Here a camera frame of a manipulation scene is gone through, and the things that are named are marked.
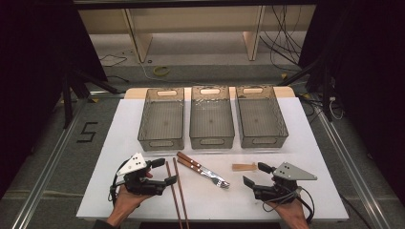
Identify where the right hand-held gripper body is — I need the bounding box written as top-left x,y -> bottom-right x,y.
252,161 -> 318,204

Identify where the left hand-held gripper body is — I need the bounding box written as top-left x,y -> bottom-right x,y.
116,152 -> 168,197

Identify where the brown wooden chopstick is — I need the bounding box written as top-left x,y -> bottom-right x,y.
172,156 -> 191,229
164,160 -> 184,229

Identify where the small wooden chopstick rest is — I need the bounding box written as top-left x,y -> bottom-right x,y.
231,162 -> 258,173

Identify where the grey transparent plastic bin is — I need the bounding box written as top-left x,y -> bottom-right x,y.
137,87 -> 185,152
234,85 -> 289,150
189,85 -> 236,151

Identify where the person's left hand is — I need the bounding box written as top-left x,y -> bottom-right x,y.
107,171 -> 155,225

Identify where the person's right hand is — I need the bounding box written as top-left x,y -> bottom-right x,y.
266,198 -> 310,229

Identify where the white table cover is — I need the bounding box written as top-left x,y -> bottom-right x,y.
75,96 -> 350,222

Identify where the light wooden table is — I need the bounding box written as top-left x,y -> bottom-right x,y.
123,85 -> 296,99

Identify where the yellow tape roll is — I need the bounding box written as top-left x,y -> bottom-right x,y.
152,65 -> 171,77

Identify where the black tripod stand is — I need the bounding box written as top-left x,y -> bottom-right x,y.
61,68 -> 120,130
278,56 -> 335,122

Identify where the light wooden desk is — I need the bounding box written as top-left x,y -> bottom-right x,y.
74,0 -> 318,63

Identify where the black curtain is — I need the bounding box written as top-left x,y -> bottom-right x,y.
299,0 -> 405,198
0,0 -> 108,198

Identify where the left hand-held gripper black cable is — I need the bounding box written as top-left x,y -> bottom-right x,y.
108,158 -> 128,204

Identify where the hand-held gripper black cable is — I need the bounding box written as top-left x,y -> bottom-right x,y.
261,185 -> 316,224
108,158 -> 128,204

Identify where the right hand-held gripper black cable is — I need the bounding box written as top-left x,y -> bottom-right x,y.
261,185 -> 316,224

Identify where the aluminium floor rail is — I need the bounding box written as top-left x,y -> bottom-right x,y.
11,90 -> 127,229
313,94 -> 393,229

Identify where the thin white floor cable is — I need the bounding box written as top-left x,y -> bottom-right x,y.
130,47 -> 218,87

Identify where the thin black floor cable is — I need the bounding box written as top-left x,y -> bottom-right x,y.
98,53 -> 128,68

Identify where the bundle of black floor cables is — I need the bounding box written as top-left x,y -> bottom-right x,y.
259,4 -> 304,73

